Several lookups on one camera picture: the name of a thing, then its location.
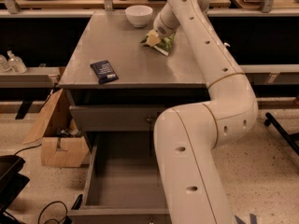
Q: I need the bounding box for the dark blue snack bar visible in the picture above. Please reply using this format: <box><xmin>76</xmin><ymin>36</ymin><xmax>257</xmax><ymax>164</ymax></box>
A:
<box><xmin>91</xmin><ymin>61</ymin><xmax>119</xmax><ymax>84</ymax></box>

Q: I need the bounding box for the open grey middle drawer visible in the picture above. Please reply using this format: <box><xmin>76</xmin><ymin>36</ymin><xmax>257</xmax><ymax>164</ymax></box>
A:
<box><xmin>69</xmin><ymin>131</ymin><xmax>172</xmax><ymax>224</ymax></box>

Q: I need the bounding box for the open cardboard box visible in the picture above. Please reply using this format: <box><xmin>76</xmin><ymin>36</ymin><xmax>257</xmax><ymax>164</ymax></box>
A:
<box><xmin>23</xmin><ymin>90</ymin><xmax>89</xmax><ymax>168</ymax></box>

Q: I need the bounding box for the white ceramic bowl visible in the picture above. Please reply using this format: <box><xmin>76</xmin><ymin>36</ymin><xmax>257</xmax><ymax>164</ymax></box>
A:
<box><xmin>125</xmin><ymin>5</ymin><xmax>153</xmax><ymax>28</ymax></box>

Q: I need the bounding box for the clear plastic bottle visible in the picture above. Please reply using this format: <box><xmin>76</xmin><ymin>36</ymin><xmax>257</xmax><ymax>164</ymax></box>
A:
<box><xmin>7</xmin><ymin>50</ymin><xmax>27</xmax><ymax>74</ymax></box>

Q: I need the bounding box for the black floor cable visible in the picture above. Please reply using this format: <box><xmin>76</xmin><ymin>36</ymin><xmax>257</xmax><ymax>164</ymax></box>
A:
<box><xmin>36</xmin><ymin>201</ymin><xmax>73</xmax><ymax>224</ymax></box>

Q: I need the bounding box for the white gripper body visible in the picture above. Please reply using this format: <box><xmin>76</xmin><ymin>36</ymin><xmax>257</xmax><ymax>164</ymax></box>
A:
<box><xmin>153</xmin><ymin>3</ymin><xmax>179</xmax><ymax>37</ymax></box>

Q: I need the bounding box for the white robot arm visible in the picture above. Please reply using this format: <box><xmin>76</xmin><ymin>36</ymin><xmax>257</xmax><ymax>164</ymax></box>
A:
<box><xmin>153</xmin><ymin>0</ymin><xmax>258</xmax><ymax>224</ymax></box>

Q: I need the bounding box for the green jalapeno chip bag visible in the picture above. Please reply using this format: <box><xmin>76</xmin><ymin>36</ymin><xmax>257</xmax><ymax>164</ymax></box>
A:
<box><xmin>140</xmin><ymin>34</ymin><xmax>175</xmax><ymax>56</ymax></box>

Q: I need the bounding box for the grey drawer cabinet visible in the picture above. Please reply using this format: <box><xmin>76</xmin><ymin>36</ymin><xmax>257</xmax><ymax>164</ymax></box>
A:
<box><xmin>60</xmin><ymin>10</ymin><xmax>209</xmax><ymax>147</ymax></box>

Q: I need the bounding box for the black chair base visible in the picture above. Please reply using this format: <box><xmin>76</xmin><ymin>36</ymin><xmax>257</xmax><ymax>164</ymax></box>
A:
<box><xmin>264</xmin><ymin>113</ymin><xmax>299</xmax><ymax>156</ymax></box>

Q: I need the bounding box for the grey top drawer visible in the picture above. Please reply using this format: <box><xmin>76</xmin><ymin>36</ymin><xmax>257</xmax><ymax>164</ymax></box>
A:
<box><xmin>70</xmin><ymin>105</ymin><xmax>165</xmax><ymax>132</ymax></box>

